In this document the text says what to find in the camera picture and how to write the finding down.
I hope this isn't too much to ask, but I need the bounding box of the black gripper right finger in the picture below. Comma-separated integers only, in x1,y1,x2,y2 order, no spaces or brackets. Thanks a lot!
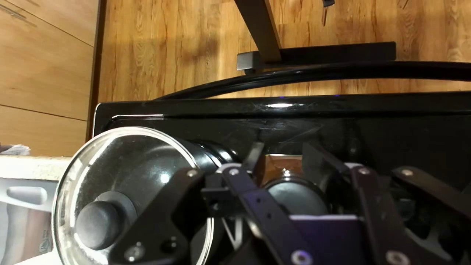
300,141,471,265

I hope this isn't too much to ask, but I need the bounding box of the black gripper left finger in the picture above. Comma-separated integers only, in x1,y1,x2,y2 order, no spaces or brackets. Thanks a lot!
107,141,314,265

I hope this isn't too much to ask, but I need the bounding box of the black electric stove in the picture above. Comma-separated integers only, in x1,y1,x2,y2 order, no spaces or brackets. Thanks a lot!
91,60,471,265

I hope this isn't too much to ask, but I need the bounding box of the large black pot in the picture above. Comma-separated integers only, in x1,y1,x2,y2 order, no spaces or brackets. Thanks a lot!
185,138,241,171

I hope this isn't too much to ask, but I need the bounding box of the white toaster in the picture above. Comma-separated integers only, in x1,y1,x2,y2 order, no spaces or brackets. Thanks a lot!
0,178,63,265

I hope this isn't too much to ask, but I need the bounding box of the wooden lower cabinet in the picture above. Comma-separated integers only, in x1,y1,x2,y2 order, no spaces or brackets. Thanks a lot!
0,0,99,159

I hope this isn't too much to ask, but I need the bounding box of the black stand base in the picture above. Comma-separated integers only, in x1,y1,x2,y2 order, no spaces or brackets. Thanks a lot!
233,0,397,75

